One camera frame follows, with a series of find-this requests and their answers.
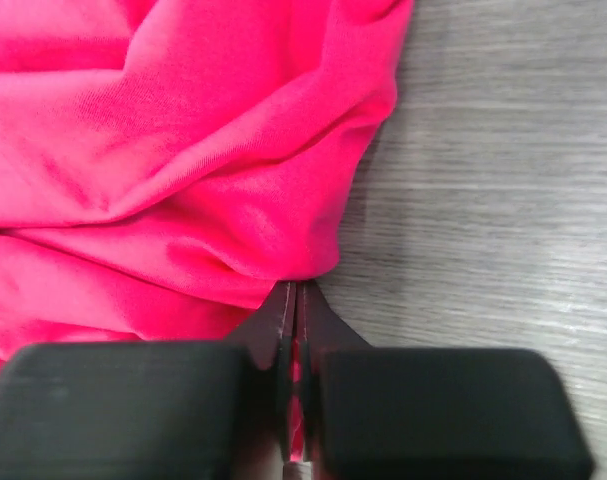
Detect pink t shirt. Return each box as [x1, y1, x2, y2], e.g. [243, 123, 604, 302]
[0, 0, 417, 466]

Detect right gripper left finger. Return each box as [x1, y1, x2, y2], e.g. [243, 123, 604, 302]
[0, 282, 296, 479]

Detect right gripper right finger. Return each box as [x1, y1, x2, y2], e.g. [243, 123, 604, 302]
[296, 282, 596, 479]

